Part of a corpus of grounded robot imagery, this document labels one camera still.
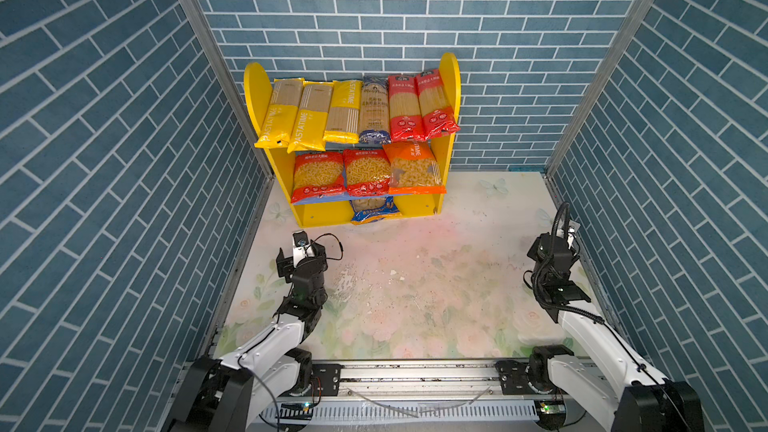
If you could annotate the red macaroni bag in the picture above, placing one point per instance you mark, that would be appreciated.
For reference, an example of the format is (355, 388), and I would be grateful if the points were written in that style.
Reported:
(368, 172)
(318, 174)

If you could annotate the orange macaroni bag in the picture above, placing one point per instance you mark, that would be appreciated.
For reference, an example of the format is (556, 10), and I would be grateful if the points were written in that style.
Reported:
(414, 169)

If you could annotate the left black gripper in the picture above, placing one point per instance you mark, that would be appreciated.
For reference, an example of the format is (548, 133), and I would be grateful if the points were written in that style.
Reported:
(284, 267)

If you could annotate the red spaghetti bag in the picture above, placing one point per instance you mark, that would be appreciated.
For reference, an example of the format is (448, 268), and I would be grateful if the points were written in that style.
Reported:
(438, 115)
(404, 109)

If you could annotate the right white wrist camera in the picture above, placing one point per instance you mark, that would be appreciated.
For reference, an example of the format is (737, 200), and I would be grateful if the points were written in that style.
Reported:
(573, 228)

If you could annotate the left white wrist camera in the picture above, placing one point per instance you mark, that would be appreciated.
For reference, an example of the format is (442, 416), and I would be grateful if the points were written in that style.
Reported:
(302, 247)

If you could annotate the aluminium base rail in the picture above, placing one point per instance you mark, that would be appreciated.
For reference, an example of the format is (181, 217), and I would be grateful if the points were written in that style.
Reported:
(299, 394)

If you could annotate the blue orange shell pasta bag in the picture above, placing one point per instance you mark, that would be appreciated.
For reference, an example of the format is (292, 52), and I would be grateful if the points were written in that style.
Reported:
(374, 209)

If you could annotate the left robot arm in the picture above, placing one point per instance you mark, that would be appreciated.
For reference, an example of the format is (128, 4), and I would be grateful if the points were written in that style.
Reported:
(270, 348)

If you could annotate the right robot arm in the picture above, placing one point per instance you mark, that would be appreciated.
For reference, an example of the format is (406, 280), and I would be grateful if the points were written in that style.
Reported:
(600, 342)

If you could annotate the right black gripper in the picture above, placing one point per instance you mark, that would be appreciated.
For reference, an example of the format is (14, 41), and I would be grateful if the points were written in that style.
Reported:
(535, 249)

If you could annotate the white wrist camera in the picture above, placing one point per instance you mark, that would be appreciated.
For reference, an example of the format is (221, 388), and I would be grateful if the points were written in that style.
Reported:
(302, 247)
(573, 228)

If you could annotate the yellow spaghetti bag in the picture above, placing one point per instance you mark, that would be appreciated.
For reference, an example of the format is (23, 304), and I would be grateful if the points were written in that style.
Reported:
(281, 114)
(343, 116)
(312, 116)

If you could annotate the blue spaghetti bag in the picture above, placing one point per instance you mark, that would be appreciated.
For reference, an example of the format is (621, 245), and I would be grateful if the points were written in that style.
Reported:
(374, 118)

